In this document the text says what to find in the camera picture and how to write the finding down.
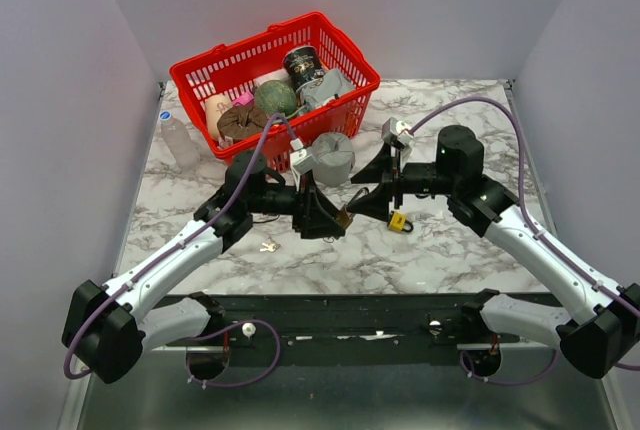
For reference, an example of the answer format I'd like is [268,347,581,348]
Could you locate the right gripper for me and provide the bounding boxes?
[347,141,458,222]

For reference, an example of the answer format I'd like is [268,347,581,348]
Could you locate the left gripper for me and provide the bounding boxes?
[247,168,346,240]

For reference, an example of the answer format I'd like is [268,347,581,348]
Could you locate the brass padlock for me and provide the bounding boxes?
[336,206,353,230]

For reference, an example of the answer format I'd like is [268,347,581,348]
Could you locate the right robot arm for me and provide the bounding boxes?
[347,125,639,379]

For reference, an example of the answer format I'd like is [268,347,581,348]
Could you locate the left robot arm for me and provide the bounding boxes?
[62,149,346,383]

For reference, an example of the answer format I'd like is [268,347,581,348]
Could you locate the yellow black padlock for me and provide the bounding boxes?
[387,210,414,234]

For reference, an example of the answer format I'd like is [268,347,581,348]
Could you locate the grey taped cylinder roll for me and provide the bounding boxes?
[311,132,355,187]

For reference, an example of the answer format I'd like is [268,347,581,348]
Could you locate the grey wrapped bundle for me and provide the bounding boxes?
[299,68,355,112]

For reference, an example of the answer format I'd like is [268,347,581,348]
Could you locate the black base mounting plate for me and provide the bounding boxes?
[180,292,517,376]

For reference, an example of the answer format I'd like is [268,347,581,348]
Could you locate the brown fabric pouch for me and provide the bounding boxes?
[217,104,268,143]

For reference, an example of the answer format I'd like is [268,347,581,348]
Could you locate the green round melon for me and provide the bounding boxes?
[254,80,298,116]

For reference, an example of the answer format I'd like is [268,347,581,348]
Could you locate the pink small box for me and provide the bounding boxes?
[232,91,254,106]

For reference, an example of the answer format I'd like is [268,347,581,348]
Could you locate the black printed can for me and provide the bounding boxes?
[283,45,326,94]

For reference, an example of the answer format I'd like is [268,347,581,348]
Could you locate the clear plastic water bottle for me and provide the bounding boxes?
[159,111,200,171]

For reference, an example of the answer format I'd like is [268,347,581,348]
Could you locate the red plastic shopping basket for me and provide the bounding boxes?
[170,12,380,163]

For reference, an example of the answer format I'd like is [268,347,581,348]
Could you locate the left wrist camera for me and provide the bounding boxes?
[289,138,316,175]

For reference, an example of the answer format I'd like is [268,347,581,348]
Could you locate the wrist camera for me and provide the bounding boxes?
[289,138,316,175]
[381,117,413,150]

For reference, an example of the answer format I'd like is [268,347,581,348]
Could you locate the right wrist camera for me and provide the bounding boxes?
[381,117,413,150]

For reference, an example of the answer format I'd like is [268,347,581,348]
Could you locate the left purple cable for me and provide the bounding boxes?
[62,113,301,390]

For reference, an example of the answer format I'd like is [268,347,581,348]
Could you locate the purple cable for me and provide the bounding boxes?
[407,96,640,385]
[62,113,301,390]

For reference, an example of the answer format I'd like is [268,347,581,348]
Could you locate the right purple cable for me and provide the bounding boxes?
[407,96,640,385]

